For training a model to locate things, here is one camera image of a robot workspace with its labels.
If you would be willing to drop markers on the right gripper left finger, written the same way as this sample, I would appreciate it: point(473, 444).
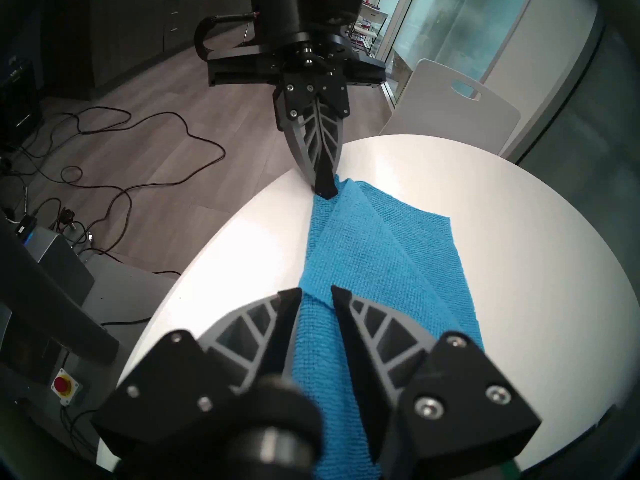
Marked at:
point(190, 384)

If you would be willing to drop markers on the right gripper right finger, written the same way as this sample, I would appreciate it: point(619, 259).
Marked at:
point(450, 399)

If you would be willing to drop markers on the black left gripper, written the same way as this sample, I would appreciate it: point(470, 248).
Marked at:
point(305, 24)

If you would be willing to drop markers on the blue cloth napkin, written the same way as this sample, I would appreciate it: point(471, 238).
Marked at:
point(390, 264)

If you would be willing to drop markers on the white plastic chair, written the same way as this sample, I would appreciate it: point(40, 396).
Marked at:
point(440, 114)

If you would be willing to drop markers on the red emergency stop button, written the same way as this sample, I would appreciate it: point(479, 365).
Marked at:
point(64, 385)

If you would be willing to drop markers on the grey control box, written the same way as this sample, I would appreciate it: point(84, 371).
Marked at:
point(60, 264)

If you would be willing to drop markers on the dark cabinet row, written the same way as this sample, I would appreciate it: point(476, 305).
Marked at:
point(125, 34)

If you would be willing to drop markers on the grey metal robot base plate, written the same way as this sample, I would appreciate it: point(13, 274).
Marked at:
point(130, 294)

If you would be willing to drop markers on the dark robot torso frame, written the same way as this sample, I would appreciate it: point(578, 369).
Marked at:
point(55, 309)

